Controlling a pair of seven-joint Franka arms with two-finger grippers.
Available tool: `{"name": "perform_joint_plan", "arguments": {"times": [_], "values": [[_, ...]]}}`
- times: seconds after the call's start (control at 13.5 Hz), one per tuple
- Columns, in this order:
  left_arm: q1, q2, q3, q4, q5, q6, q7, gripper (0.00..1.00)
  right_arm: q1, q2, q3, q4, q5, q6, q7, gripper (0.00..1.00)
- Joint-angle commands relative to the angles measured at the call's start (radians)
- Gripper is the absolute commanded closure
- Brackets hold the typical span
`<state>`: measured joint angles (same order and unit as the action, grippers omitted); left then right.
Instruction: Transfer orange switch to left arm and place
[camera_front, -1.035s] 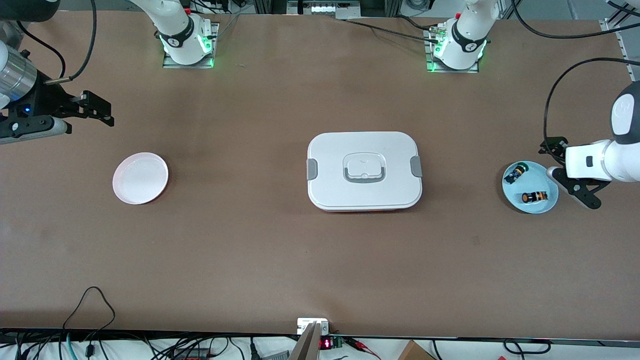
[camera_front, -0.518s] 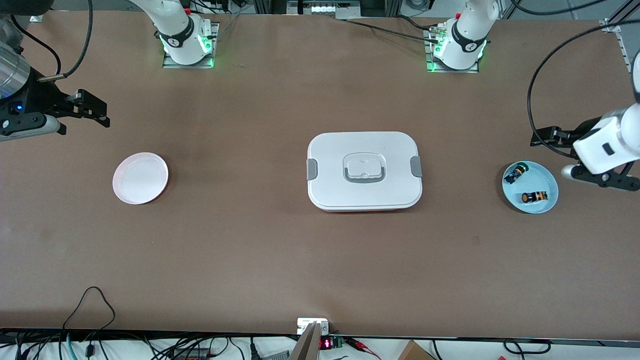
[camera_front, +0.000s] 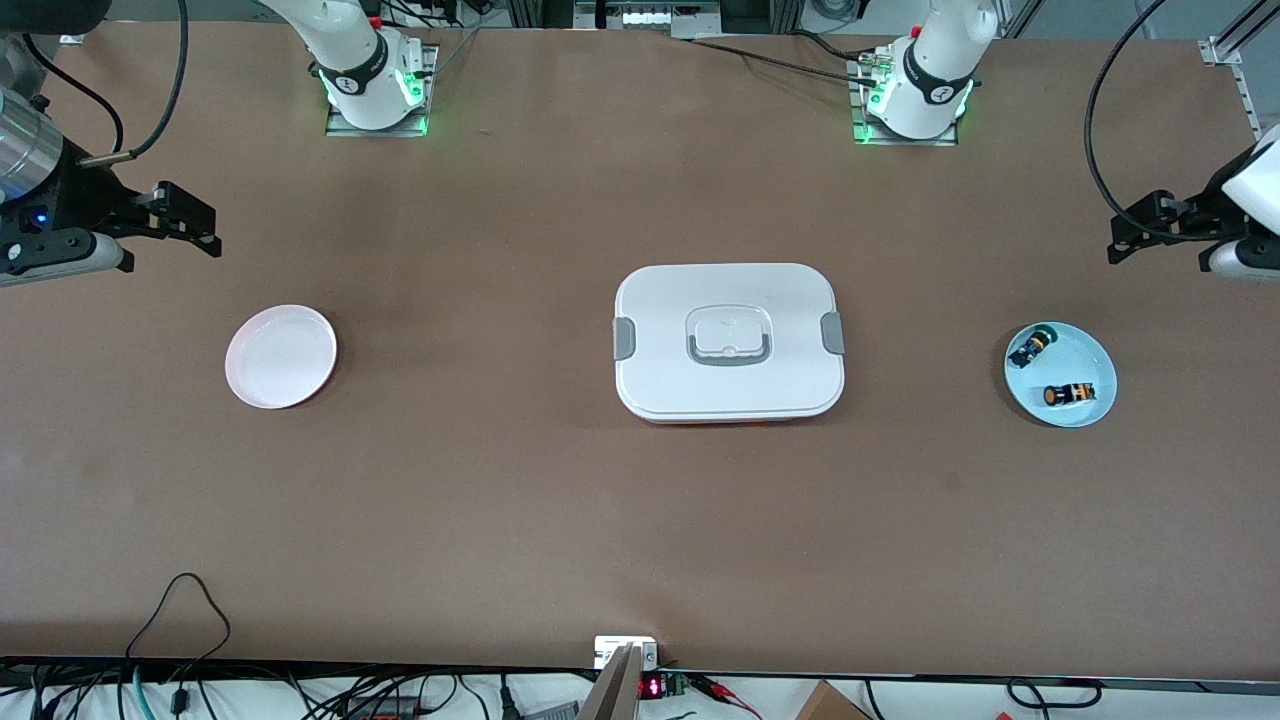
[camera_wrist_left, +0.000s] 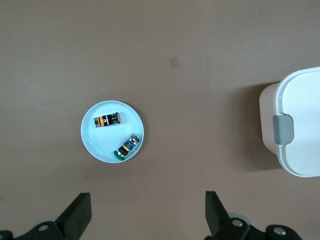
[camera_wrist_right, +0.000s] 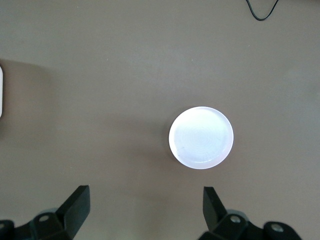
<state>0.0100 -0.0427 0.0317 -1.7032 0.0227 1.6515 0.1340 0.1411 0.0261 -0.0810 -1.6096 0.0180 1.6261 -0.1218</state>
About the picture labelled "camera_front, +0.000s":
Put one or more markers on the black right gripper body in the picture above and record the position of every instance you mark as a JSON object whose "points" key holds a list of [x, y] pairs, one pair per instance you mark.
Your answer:
{"points": [[85, 203]]}

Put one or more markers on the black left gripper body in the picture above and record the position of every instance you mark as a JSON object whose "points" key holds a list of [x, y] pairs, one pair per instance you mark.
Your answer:
{"points": [[1197, 220]]}

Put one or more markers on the orange push-button switch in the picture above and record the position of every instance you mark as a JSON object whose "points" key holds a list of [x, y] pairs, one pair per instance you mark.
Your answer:
{"points": [[1072, 394]]}

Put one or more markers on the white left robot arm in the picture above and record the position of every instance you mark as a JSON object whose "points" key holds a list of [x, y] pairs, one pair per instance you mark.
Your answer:
{"points": [[930, 90]]}

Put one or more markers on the white lidded lunch box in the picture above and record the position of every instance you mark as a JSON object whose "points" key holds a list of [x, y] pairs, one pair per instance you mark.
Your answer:
{"points": [[780, 300]]}

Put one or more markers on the brown cardboard box corner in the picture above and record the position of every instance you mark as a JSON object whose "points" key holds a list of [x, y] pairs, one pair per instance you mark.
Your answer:
{"points": [[828, 705]]}

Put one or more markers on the light blue round plate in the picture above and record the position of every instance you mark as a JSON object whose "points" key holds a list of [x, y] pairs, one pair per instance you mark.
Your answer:
{"points": [[1080, 350]]}

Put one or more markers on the pink round plate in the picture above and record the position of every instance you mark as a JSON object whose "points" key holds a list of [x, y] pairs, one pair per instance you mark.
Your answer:
{"points": [[280, 360]]}

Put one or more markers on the small white socket block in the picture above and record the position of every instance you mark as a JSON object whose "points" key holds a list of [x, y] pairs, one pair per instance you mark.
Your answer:
{"points": [[610, 648]]}

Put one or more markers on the brown cardboard strip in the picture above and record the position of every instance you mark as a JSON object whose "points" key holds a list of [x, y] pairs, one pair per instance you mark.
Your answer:
{"points": [[615, 690]]}

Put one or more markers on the red digit display board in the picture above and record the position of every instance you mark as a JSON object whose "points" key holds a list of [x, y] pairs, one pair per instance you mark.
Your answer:
{"points": [[652, 687]]}

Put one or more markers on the aluminium frame profile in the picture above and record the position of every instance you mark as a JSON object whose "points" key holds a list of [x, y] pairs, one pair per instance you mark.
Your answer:
{"points": [[1235, 70]]}

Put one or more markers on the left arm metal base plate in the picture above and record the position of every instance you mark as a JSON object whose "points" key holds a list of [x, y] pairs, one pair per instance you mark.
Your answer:
{"points": [[865, 138]]}

